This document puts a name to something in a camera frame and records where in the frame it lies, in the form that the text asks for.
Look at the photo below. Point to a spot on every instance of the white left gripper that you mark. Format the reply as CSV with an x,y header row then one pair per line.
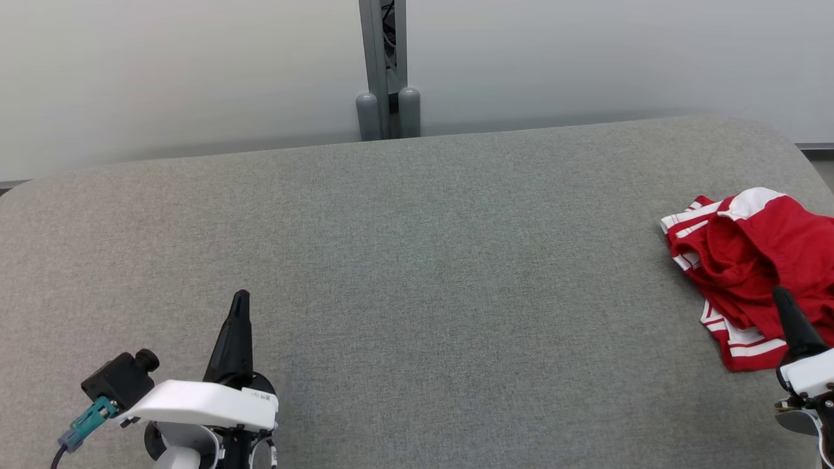
x,y
208,404

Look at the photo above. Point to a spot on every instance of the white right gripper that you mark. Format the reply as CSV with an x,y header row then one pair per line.
x,y
811,374

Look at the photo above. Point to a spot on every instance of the red shirt with white stripes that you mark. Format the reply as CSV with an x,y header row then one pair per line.
x,y
749,254

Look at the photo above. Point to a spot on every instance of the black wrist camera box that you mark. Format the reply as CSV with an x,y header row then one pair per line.
x,y
117,384

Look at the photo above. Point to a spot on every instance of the grey partition post with feet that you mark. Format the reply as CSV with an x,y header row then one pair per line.
x,y
376,65

